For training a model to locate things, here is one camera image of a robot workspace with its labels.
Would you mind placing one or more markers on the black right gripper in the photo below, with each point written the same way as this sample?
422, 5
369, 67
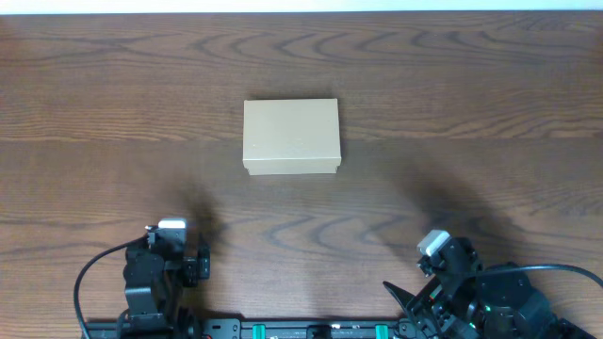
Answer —
434, 297

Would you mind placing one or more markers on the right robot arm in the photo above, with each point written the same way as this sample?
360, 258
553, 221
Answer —
465, 299

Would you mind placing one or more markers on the cardboard box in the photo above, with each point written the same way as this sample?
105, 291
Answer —
286, 137

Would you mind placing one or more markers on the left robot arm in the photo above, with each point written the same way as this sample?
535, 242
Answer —
158, 271

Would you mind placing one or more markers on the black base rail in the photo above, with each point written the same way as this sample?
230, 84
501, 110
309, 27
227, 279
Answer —
232, 328

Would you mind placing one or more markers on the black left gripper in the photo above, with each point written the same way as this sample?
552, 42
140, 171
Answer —
199, 266

